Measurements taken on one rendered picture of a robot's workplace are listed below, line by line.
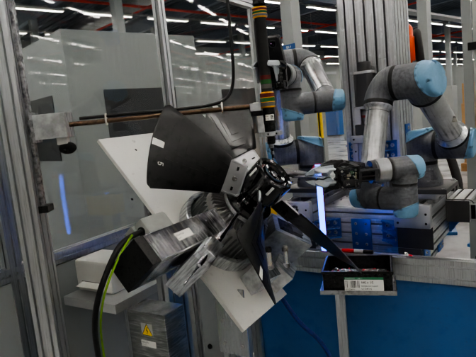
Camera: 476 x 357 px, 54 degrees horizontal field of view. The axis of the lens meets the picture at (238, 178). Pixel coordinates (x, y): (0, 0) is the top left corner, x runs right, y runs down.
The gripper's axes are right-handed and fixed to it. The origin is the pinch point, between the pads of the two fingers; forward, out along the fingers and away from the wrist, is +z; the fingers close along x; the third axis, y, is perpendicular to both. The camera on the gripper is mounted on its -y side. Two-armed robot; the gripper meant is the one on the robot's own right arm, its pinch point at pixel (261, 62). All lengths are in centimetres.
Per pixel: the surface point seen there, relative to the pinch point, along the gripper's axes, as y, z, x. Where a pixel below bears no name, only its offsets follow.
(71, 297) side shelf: 67, 16, 67
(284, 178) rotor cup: 33.2, 5.0, -5.0
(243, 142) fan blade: 22.2, -0.1, 8.1
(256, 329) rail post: 103, -42, 27
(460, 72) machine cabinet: -43, -1089, -130
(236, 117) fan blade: 14.5, -7.6, 12.5
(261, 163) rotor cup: 28.0, 11.1, -0.6
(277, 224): 47.9, -1.8, 0.5
